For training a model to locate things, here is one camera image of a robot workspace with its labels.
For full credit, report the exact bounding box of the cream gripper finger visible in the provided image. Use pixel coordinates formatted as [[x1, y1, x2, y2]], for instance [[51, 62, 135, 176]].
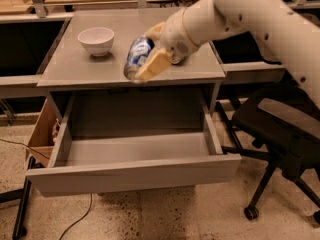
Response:
[[135, 48, 171, 82], [144, 22, 165, 41]]

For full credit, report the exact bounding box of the open grey top drawer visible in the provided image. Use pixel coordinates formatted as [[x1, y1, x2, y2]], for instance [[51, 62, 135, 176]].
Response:
[[27, 96, 241, 196]]

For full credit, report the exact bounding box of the brown cardboard box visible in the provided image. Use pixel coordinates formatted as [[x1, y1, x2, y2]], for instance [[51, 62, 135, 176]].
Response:
[[27, 101, 60, 167]]

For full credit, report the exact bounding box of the black floor cable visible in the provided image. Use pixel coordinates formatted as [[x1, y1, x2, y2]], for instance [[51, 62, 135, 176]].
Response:
[[0, 137, 94, 240]]

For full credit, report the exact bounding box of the black office chair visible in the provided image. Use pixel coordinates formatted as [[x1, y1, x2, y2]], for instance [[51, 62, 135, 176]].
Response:
[[216, 83, 320, 220]]

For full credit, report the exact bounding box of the grey cabinet with top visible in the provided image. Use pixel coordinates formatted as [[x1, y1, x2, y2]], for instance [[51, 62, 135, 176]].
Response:
[[38, 8, 225, 119]]

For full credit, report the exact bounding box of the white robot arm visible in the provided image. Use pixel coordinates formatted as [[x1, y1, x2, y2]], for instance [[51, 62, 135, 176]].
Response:
[[134, 0, 320, 105]]

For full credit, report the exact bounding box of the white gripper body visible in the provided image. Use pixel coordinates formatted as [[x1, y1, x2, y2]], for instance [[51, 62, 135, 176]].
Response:
[[160, 8, 200, 64]]

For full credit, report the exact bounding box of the white ceramic bowl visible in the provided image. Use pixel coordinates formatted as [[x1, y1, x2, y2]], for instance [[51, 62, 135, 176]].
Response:
[[78, 27, 115, 57]]

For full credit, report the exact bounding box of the blue pepsi can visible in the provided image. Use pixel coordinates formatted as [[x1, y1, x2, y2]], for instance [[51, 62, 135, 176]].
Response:
[[123, 36, 155, 81]]

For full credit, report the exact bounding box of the black table leg stand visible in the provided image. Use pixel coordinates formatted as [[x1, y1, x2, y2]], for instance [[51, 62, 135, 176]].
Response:
[[0, 156, 38, 240]]

